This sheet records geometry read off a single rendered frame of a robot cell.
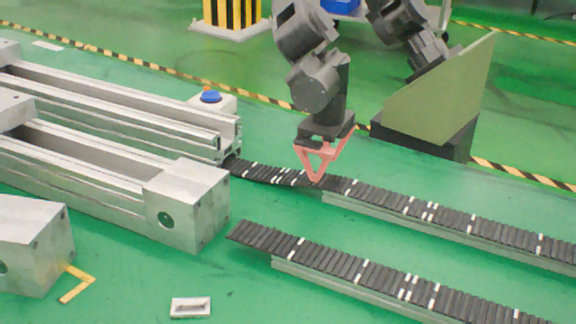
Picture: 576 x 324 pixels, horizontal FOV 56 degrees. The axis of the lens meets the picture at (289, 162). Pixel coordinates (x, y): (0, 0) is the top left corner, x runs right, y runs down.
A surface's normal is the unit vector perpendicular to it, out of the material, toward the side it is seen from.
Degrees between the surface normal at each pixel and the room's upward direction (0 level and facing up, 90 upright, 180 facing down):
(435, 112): 90
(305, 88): 90
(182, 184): 0
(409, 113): 90
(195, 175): 0
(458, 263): 0
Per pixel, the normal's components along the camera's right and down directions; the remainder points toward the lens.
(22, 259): -0.18, 0.51
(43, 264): 0.98, 0.12
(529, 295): 0.04, -0.85
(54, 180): -0.43, 0.45
